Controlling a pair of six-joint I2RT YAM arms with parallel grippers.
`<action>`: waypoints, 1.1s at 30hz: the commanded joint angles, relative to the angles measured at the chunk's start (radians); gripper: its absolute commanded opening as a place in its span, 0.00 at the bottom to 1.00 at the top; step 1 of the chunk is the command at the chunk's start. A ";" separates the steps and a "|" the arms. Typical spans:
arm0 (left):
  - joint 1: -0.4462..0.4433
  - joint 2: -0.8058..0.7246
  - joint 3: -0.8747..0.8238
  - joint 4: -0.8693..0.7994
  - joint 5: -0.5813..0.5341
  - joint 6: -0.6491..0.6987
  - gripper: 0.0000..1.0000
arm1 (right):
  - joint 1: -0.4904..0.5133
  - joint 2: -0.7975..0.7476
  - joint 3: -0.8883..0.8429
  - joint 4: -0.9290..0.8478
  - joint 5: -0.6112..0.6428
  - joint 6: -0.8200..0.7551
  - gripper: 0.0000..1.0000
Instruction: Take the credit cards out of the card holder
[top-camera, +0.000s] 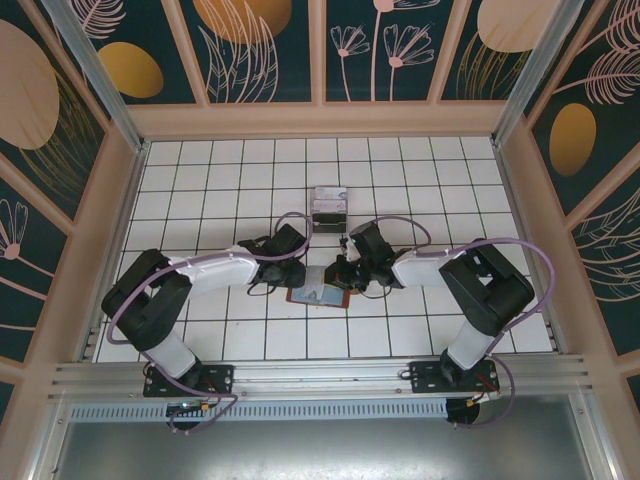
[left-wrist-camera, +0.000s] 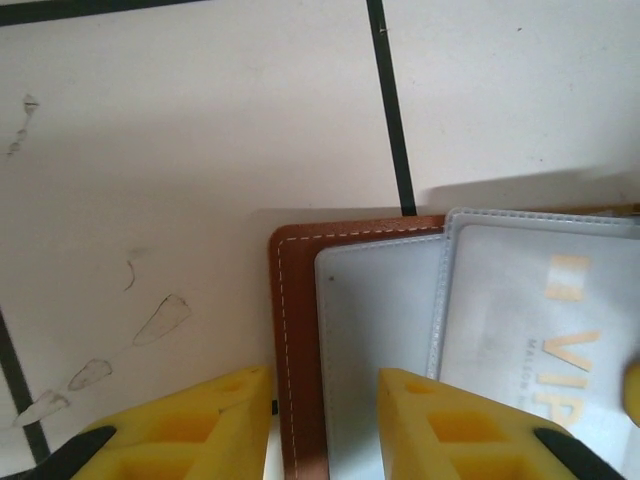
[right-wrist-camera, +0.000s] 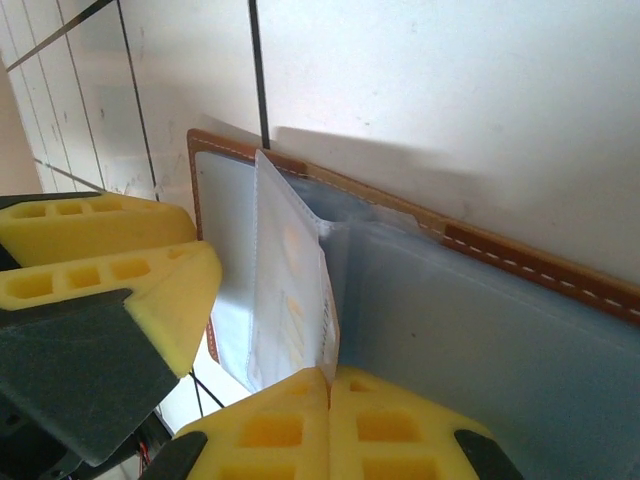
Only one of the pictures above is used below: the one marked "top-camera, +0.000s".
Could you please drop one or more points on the white card grey print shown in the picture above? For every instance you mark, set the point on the white card grey print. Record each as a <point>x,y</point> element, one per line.
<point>314,280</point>

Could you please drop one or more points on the brown leather card holder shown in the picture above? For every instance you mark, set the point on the brown leather card holder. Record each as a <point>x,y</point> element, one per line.
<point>345,300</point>

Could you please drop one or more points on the black card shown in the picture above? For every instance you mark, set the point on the black card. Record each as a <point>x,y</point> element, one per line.
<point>330,220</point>

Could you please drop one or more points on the white card red print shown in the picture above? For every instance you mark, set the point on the white card red print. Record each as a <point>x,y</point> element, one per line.
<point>327,206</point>

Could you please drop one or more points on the white card colourful picture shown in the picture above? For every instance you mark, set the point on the white card colourful picture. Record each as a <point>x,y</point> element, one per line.
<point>330,193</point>

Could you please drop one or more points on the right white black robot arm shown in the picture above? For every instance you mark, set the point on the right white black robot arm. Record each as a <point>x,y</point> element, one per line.
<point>420,270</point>

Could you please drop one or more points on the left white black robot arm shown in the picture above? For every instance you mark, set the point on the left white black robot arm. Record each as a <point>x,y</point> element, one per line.
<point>220,267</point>

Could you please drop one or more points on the clear acrylic card stand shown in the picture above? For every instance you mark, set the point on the clear acrylic card stand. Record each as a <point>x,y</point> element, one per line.
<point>330,231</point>

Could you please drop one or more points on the small electronics board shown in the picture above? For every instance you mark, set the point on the small electronics board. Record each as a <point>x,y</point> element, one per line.
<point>192,406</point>

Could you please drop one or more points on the grey metal panel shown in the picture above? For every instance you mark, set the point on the grey metal panel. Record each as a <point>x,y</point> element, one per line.
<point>320,450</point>

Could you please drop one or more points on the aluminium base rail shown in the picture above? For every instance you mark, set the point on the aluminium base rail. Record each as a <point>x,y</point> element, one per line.
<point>320,372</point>

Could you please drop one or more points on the aluminium frame post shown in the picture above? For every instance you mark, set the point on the aluminium frame post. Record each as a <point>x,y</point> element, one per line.
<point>526,75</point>
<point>99,75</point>

